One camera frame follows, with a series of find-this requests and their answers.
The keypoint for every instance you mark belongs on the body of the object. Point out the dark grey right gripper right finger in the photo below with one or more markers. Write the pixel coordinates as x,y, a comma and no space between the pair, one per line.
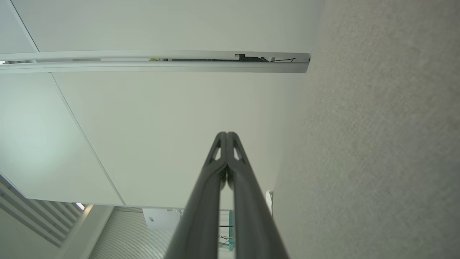
251,223

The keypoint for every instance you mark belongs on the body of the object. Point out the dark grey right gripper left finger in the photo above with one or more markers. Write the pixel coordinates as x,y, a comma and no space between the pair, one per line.
201,216

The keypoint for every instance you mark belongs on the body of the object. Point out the white slatted ceiling louver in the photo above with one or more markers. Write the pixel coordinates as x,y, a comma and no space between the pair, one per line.
32,216

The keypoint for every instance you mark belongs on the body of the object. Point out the green glass frame post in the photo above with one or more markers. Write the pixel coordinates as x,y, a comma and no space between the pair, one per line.
231,230

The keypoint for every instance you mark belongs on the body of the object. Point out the white wall box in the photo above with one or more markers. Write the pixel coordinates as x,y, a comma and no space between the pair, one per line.
161,218

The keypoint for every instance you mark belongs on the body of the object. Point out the white ceiling rail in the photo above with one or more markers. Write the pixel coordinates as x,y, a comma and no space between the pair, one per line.
143,67

